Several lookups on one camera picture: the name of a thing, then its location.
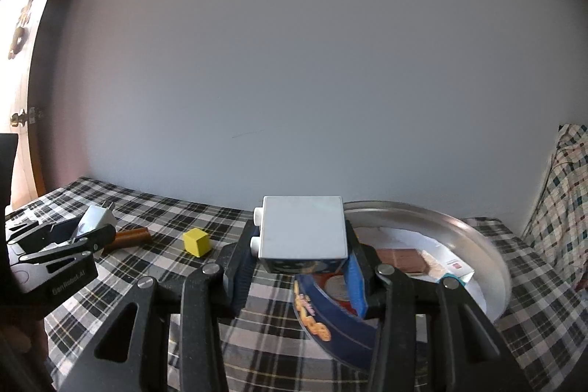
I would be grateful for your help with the blue cartoon box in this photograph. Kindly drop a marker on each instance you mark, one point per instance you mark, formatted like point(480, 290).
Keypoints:
point(340, 327)

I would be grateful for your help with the black and white plaid blanket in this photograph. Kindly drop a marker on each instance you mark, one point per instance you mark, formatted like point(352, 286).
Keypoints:
point(161, 217)

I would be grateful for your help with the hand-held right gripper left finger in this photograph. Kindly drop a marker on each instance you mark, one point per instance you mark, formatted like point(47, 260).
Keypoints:
point(239, 268)

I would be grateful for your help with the white usb charger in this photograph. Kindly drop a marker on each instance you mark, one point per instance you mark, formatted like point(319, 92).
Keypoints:
point(94, 218)

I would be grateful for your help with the brown rectangular block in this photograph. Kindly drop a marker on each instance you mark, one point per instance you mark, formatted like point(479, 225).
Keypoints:
point(399, 261)

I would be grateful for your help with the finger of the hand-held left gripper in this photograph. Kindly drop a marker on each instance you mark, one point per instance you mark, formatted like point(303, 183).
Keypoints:
point(46, 236)
point(87, 242)

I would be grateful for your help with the white box with red label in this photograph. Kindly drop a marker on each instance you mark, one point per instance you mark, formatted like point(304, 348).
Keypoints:
point(452, 262)

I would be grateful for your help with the round metal tray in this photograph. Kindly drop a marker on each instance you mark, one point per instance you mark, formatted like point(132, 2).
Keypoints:
point(459, 226)

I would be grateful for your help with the white box with round pegs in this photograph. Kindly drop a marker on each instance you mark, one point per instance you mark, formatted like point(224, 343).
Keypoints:
point(303, 226)

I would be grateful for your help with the brass door knob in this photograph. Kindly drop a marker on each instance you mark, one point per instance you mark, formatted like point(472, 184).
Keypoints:
point(19, 118)

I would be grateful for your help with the white paper liner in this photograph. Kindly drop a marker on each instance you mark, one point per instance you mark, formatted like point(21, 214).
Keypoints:
point(404, 238)

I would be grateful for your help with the yellow cube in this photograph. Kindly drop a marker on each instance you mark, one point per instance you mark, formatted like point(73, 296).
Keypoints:
point(196, 242)

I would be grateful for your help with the brown wooden door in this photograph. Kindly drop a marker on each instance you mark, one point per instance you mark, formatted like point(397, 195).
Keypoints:
point(23, 75)

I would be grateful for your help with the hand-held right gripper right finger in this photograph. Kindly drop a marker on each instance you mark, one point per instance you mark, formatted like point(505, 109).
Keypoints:
point(354, 284)

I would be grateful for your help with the hanging door ornament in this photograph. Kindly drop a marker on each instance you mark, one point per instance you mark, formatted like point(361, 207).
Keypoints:
point(20, 29)

